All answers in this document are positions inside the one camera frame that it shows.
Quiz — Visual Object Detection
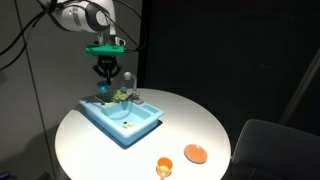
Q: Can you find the grey toy faucet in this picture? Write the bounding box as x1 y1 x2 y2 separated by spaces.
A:
123 71 145 105

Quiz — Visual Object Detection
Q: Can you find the grey chair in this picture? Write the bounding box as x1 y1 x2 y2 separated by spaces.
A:
221 118 320 180

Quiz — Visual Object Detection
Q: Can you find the blue toy cup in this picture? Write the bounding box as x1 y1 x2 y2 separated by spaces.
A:
96 80 113 96

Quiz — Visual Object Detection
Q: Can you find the grey metal pole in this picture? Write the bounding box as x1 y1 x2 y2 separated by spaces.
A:
279 46 320 126

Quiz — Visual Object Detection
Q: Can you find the orange toy cup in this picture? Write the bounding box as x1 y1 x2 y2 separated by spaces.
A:
155 156 174 180

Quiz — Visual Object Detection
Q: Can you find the orange toy plate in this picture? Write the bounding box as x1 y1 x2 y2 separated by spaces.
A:
183 143 208 164

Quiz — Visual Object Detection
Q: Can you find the light blue toy sink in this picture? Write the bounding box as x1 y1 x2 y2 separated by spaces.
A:
78 94 165 148

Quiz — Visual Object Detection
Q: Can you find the dark blue bin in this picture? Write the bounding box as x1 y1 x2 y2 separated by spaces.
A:
0 170 16 180

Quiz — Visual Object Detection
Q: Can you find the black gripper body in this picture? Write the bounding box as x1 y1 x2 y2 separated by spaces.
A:
95 55 118 69

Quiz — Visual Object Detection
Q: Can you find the yellow green dish rack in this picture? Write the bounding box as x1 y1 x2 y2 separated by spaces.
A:
94 88 133 104

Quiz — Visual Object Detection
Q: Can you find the black cable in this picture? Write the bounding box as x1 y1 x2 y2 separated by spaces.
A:
0 0 148 58
0 31 29 72

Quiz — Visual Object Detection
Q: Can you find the black floor object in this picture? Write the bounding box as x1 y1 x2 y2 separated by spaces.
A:
35 170 54 180

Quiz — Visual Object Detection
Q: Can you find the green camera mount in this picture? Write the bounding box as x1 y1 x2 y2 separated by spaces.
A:
85 44 126 57

